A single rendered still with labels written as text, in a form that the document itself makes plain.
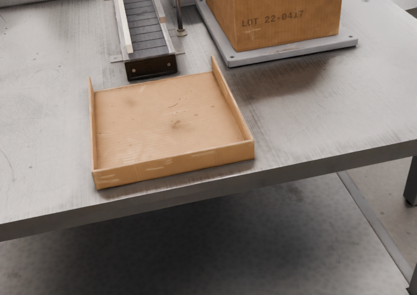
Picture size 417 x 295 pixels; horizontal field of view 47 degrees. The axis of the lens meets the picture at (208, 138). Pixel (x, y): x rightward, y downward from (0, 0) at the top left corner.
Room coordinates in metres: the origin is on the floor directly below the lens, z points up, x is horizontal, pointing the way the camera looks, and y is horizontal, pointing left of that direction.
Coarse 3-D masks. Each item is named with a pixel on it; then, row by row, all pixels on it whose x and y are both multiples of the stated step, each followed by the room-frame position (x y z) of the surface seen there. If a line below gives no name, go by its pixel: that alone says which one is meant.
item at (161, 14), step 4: (156, 0) 0.98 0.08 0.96; (156, 4) 0.96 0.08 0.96; (160, 4) 0.96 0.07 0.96; (156, 8) 0.94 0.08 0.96; (160, 8) 0.94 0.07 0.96; (160, 12) 0.92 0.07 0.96; (160, 16) 0.90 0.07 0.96; (164, 16) 0.90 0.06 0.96; (160, 20) 0.90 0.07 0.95; (164, 20) 0.90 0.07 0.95
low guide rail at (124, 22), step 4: (120, 0) 1.13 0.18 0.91; (120, 4) 1.10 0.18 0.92; (120, 8) 1.08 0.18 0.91; (124, 8) 1.08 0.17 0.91; (120, 12) 1.05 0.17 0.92; (124, 12) 1.05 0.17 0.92; (120, 16) 1.03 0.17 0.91; (124, 16) 1.03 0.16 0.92; (124, 20) 1.00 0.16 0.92; (124, 24) 0.98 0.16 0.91; (124, 28) 0.96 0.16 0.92; (124, 32) 0.94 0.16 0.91; (128, 32) 0.94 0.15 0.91; (124, 36) 0.93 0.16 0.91; (128, 36) 0.92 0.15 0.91; (128, 40) 0.90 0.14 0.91; (128, 44) 0.89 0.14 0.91; (128, 48) 0.89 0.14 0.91; (132, 48) 0.89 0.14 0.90; (128, 52) 0.89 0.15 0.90; (132, 52) 0.89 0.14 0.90
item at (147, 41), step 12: (132, 0) 1.21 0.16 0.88; (144, 0) 1.20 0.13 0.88; (132, 12) 1.13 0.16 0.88; (144, 12) 1.12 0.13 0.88; (132, 24) 1.06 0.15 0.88; (144, 24) 1.05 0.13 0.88; (156, 24) 1.05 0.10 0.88; (132, 36) 1.00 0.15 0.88; (144, 36) 0.99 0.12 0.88; (156, 36) 0.98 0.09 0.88; (144, 48) 0.93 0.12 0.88; (156, 48) 0.92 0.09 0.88; (132, 60) 0.89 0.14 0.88
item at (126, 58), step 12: (156, 12) 1.12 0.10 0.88; (120, 24) 1.07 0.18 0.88; (120, 36) 1.01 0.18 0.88; (168, 36) 0.98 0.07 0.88; (168, 48) 0.92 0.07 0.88; (144, 60) 0.89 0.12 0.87; (156, 60) 0.89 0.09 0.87; (168, 60) 0.90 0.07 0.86; (132, 72) 0.89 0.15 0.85; (144, 72) 0.89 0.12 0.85; (156, 72) 0.89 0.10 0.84; (168, 72) 0.90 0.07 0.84
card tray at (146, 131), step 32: (96, 96) 0.83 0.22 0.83; (128, 96) 0.82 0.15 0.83; (160, 96) 0.81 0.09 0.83; (192, 96) 0.80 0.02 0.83; (224, 96) 0.79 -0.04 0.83; (96, 128) 0.72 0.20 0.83; (128, 128) 0.71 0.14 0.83; (160, 128) 0.70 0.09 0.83; (192, 128) 0.69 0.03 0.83; (224, 128) 0.68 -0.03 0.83; (96, 160) 0.62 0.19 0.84; (128, 160) 0.62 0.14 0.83; (160, 160) 0.57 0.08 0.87; (192, 160) 0.58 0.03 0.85; (224, 160) 0.59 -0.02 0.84
